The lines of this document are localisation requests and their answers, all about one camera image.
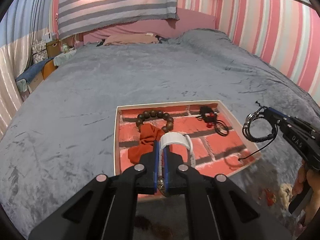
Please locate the brown cardboard box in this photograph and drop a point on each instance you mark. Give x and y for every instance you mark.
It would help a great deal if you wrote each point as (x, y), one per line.
(53, 48)

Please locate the pink headboard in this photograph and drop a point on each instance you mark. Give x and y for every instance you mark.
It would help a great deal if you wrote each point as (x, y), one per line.
(195, 20)

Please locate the beige scrunchie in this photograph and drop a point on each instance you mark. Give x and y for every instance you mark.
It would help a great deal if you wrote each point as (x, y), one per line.
(285, 193)

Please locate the black scrunchie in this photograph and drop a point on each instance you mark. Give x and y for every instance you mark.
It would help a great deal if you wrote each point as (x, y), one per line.
(206, 110)

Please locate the person's right hand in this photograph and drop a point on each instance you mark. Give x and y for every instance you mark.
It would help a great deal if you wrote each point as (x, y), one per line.
(298, 180)

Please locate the patterned storage box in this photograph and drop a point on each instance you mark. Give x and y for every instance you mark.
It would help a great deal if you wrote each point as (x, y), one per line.
(39, 51)

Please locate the orange scrunchie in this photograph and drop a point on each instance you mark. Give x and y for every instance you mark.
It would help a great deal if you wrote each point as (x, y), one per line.
(147, 136)

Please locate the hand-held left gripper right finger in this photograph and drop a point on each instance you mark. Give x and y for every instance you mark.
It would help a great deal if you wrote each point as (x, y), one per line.
(165, 161)

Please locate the blue and white curtain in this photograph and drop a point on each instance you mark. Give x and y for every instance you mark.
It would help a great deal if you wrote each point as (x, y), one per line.
(15, 55)

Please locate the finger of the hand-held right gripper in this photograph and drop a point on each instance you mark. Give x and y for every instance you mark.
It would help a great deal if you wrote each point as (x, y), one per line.
(283, 123)
(275, 112)

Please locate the light green cloth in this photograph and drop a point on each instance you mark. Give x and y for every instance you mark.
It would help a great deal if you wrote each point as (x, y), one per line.
(63, 57)

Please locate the tan pillow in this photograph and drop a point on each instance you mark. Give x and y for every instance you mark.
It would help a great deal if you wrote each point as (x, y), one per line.
(130, 39)

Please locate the brick-patterned jewelry tray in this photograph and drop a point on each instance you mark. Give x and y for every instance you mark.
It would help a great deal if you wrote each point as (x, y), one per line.
(220, 150)

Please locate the folded blue towel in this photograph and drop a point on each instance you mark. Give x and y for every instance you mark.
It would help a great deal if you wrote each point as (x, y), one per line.
(32, 71)

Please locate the grey striped hanging cloth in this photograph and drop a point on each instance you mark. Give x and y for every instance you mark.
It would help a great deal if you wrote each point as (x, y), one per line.
(115, 2)

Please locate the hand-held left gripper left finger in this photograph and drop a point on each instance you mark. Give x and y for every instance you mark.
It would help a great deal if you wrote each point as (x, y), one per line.
(157, 160)

